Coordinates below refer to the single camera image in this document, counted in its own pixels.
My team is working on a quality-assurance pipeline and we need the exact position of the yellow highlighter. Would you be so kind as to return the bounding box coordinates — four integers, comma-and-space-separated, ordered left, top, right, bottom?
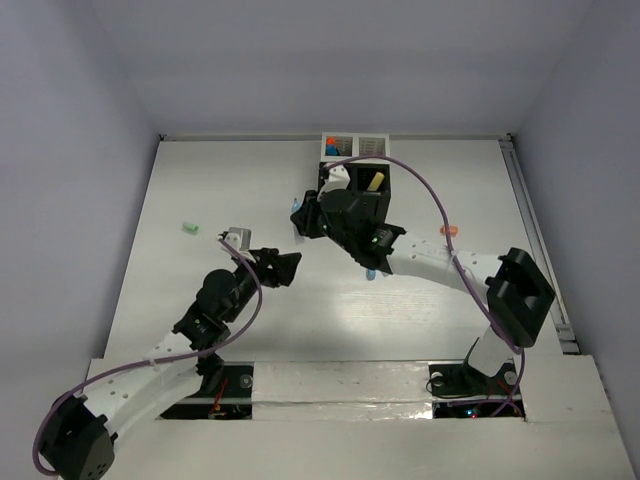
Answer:
367, 172, 385, 192

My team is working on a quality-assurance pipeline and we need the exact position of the orange cap black highlighter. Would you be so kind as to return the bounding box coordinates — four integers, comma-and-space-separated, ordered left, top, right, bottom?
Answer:
325, 138, 336, 156

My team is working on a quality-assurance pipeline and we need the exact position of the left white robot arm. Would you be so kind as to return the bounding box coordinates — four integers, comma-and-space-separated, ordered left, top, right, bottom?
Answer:
32, 243, 302, 479

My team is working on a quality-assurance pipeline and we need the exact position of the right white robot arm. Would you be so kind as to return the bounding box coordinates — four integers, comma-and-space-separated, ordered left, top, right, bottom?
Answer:
291, 189, 556, 392

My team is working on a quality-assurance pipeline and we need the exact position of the black slotted container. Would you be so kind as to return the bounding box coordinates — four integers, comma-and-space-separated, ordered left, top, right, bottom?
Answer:
343, 161, 391, 222

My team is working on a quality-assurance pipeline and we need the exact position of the white slotted container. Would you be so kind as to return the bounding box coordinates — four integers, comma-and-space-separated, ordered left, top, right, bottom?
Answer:
320, 132, 390, 161

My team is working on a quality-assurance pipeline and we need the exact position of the green highlighter cap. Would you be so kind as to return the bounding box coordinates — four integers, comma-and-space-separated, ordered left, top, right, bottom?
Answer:
182, 222, 200, 234

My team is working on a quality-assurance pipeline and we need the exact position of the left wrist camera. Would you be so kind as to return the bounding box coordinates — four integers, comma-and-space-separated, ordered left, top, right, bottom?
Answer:
218, 227, 252, 252

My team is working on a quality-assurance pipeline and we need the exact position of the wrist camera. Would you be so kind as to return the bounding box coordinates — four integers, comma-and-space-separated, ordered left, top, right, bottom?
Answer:
318, 164, 350, 199
218, 227, 252, 252

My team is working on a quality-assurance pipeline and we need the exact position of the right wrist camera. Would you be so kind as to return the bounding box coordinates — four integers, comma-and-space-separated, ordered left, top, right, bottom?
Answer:
318, 164, 350, 199

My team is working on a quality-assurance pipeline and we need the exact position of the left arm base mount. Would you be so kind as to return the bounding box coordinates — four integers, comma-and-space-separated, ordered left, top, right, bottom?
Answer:
160, 362, 254, 420

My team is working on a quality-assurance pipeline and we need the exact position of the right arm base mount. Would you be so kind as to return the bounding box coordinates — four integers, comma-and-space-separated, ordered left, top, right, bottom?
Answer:
425, 358, 525, 419

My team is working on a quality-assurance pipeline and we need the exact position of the metal rail right edge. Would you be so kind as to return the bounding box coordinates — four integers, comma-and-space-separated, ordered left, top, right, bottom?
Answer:
498, 134, 582, 355

